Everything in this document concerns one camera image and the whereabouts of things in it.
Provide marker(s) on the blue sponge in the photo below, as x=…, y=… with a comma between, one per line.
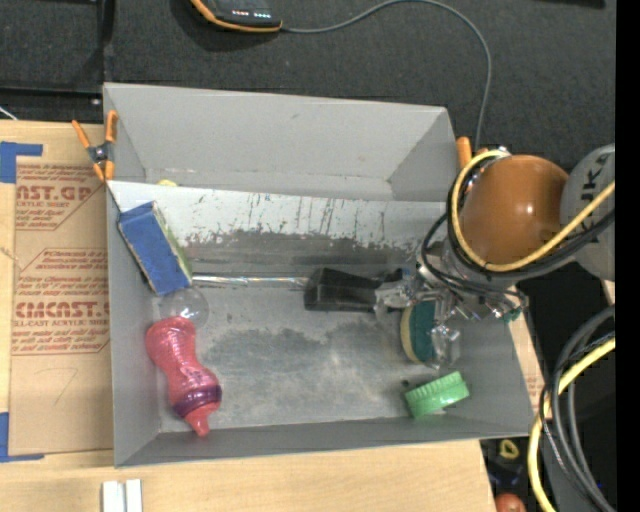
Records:
x=150, y=247

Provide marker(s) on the small yellow thing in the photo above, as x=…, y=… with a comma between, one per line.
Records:
x=167, y=183

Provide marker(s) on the green ribbed lid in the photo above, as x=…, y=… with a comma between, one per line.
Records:
x=436, y=395

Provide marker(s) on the grey metal bin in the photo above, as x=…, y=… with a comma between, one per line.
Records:
x=300, y=360

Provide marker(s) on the clear glass ball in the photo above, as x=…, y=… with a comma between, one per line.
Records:
x=189, y=304

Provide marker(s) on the pink plastic bottle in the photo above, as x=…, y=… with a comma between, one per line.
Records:
x=182, y=370

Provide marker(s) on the clear shiny strip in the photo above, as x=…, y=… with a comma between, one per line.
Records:
x=240, y=281

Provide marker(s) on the brown cardboard board, red print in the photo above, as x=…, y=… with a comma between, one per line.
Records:
x=55, y=300

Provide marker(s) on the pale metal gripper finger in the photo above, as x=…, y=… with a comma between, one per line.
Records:
x=446, y=347
x=394, y=299

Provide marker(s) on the green and yellow round sponge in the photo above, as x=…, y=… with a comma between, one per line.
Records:
x=419, y=332

